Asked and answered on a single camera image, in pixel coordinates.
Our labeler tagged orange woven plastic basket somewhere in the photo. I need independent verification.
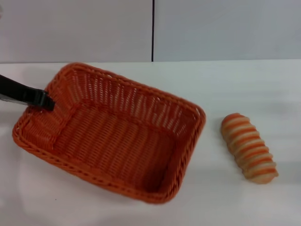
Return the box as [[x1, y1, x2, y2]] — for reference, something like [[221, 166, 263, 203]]
[[12, 62, 207, 204]]

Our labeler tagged orange striped bread loaf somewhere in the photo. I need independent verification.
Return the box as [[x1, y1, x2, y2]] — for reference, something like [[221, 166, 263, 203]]
[[220, 113, 279, 185]]

